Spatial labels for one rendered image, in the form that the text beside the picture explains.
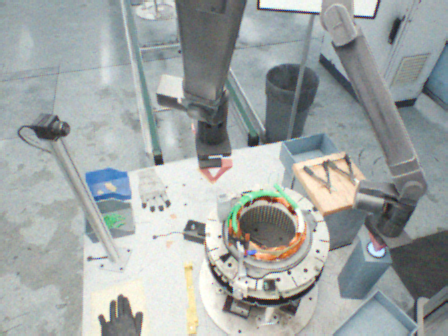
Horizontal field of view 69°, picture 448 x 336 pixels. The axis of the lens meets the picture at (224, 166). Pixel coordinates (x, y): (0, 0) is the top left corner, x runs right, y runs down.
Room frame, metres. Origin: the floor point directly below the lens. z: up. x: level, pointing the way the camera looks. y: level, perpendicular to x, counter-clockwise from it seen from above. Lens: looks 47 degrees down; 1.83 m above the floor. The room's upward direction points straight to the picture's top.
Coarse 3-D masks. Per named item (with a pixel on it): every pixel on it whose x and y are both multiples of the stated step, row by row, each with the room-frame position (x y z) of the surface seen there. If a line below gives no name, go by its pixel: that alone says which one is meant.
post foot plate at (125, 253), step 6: (120, 252) 0.56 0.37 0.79; (126, 252) 0.56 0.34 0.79; (108, 258) 0.54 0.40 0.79; (120, 258) 0.54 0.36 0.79; (126, 258) 0.54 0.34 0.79; (102, 264) 0.52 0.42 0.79; (108, 264) 0.52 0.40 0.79; (114, 264) 0.52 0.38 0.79; (120, 264) 0.52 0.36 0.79; (126, 264) 0.52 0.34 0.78; (108, 270) 0.50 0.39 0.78; (114, 270) 0.49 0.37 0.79; (120, 270) 0.49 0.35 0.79
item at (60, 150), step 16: (48, 144) 0.53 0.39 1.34; (64, 144) 0.54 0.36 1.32; (64, 160) 0.52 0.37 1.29; (64, 176) 0.53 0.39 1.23; (80, 176) 0.54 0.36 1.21; (80, 192) 0.52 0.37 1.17; (96, 208) 0.54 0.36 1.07; (96, 224) 0.52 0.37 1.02; (112, 240) 0.54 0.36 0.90; (112, 256) 0.52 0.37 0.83
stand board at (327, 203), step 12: (324, 156) 0.76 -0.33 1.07; (336, 156) 0.76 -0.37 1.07; (300, 180) 0.67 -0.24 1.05; (312, 180) 0.66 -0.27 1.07; (324, 180) 0.66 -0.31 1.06; (336, 180) 0.66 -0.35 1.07; (360, 180) 0.66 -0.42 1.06; (312, 192) 0.61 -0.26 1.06; (324, 192) 0.61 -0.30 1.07; (336, 192) 0.61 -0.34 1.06; (348, 192) 0.61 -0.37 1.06; (324, 204) 0.56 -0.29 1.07; (336, 204) 0.56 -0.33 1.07; (348, 204) 0.56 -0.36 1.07
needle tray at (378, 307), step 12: (372, 300) 0.30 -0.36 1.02; (384, 300) 0.29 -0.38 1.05; (360, 312) 0.28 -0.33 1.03; (372, 312) 0.28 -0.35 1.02; (384, 312) 0.28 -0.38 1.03; (396, 312) 0.27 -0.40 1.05; (348, 324) 0.25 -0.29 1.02; (360, 324) 0.25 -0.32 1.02; (372, 324) 0.25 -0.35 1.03; (384, 324) 0.25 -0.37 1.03; (396, 324) 0.25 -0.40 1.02; (408, 324) 0.24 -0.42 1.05
